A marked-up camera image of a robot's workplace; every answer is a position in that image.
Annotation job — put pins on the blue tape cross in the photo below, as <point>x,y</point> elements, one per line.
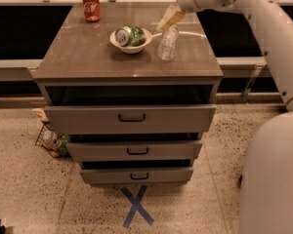
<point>136,206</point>

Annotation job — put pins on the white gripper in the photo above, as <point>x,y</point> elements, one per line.
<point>187,3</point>

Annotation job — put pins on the top grey drawer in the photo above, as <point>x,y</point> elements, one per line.
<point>108,120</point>

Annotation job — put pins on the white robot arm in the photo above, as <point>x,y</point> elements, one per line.
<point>266,189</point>

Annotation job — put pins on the white paper bowl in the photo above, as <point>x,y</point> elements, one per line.
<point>131,49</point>

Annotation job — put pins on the wire basket with items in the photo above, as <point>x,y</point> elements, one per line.
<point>53,143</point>

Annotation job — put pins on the grey drawer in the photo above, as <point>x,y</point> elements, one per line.
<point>147,175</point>
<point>134,151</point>
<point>108,120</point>

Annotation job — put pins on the bottom grey drawer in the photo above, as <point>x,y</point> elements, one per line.
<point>147,175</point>

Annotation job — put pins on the middle grey drawer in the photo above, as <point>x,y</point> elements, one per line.
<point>134,151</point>

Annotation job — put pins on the clear plastic bottle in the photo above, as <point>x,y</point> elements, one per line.
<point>167,45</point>

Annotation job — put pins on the green soda can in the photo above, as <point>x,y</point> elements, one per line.
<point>130,36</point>

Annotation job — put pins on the grey drawer cabinet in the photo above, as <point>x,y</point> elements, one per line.
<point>82,55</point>

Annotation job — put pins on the red cola can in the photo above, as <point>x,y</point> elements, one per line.
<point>91,10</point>

